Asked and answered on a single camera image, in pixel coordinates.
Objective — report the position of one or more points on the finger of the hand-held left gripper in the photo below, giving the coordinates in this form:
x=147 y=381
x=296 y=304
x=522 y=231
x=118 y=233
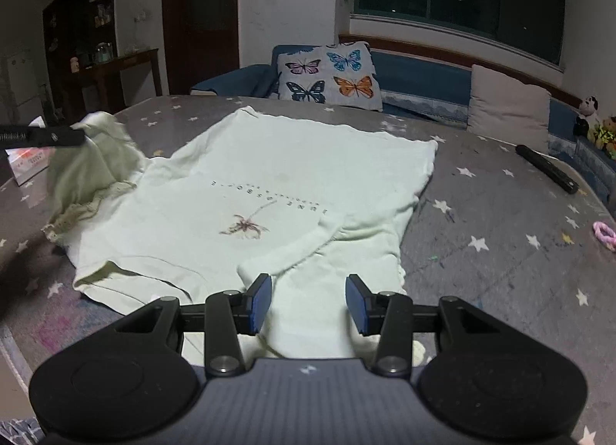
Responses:
x=43 y=137

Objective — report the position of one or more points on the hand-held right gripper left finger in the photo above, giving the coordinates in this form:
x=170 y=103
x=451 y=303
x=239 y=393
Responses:
x=260 y=305

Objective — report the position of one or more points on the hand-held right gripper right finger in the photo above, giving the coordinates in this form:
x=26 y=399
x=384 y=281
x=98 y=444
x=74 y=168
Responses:
x=358 y=305

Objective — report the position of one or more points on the pale green shirt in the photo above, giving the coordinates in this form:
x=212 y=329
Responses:
x=269 y=175

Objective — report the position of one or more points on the white red tissue box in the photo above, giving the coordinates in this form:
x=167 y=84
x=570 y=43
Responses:
x=29 y=165

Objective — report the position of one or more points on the white refrigerator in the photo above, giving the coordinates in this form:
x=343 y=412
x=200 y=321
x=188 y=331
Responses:
x=19 y=84

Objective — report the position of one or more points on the dark wooden side table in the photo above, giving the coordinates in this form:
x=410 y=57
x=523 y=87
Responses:
x=120 y=59

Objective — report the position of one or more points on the grey star print tablecloth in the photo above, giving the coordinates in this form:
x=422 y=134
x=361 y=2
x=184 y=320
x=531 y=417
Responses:
x=481 y=233

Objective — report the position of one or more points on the dark wooden shelf cabinet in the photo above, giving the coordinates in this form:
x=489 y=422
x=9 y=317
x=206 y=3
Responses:
x=101 y=2

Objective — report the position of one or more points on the dark wooden door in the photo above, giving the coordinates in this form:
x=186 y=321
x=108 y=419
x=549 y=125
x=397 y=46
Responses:
x=202 y=16

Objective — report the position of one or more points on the black remote control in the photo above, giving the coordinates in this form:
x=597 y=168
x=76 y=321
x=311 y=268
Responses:
x=544 y=165

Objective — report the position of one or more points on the butterfly print pillow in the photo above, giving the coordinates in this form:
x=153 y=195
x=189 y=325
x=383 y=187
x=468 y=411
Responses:
x=327 y=74

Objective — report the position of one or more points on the blue sofa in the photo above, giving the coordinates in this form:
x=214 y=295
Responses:
x=418 y=79

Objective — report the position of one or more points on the grey pillow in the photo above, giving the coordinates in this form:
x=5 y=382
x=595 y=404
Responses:
x=507 y=108

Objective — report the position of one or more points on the panda plush toy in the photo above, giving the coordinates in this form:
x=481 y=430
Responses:
x=589 y=108

